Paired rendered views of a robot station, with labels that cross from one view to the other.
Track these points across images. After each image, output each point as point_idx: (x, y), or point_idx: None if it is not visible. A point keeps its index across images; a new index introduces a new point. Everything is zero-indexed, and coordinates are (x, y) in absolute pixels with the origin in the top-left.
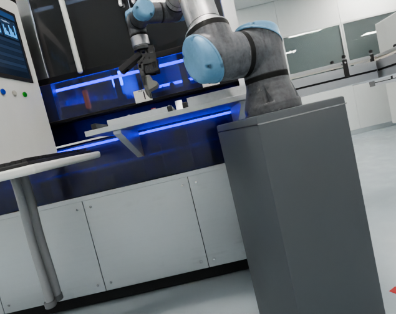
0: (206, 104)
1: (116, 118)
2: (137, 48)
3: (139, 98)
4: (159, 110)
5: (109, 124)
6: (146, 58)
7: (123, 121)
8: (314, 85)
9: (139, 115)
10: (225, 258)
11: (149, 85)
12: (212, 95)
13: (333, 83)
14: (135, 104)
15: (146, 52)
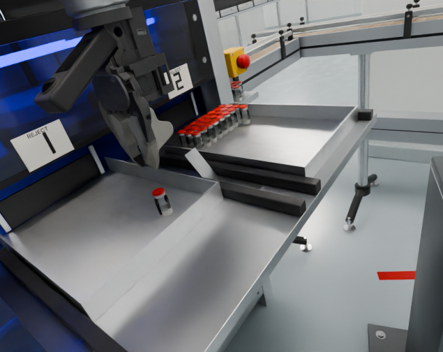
0: (336, 171)
1: (109, 279)
2: (108, 19)
3: (35, 154)
4: (204, 200)
5: (92, 308)
6: (128, 55)
7: (132, 272)
8: (262, 72)
9: (167, 235)
10: (225, 342)
11: (156, 137)
12: (328, 147)
13: (275, 68)
14: (28, 174)
15: (125, 33)
